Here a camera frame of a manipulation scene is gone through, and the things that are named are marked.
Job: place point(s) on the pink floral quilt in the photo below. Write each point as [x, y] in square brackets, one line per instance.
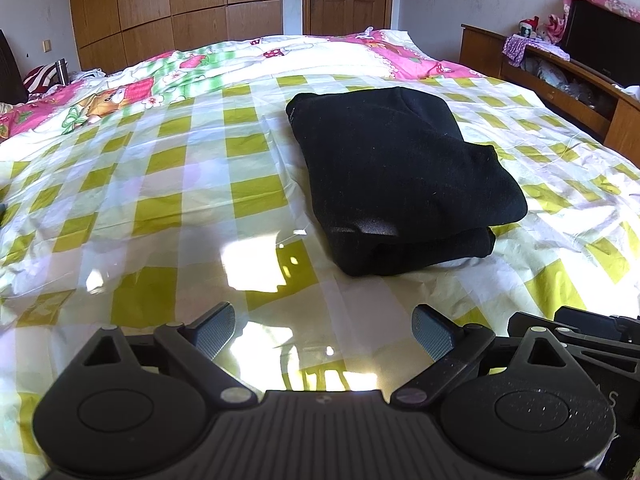
[179, 75]

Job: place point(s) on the green checkered bed sheet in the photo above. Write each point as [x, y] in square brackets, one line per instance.
[158, 213]

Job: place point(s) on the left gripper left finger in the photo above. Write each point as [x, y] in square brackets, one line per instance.
[190, 350]

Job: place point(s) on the wooden tv cabinet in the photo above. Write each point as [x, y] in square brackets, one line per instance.
[568, 88]

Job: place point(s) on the black knit sweater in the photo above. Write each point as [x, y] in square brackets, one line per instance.
[393, 184]

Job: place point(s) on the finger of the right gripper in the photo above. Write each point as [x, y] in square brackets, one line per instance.
[619, 328]
[521, 322]

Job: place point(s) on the red white striped pillow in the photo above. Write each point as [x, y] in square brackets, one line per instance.
[45, 77]

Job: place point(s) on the wooden wardrobe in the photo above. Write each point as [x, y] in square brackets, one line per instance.
[114, 34]

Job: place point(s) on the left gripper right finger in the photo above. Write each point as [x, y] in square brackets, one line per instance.
[456, 352]

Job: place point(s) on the black flat television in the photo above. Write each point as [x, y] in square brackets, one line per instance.
[604, 41]

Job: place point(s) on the small santa figurine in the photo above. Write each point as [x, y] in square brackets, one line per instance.
[528, 28]

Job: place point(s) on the dark wooden headboard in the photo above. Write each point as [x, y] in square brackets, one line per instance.
[12, 90]

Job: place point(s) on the purple patterned cloth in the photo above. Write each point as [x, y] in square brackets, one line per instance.
[515, 46]

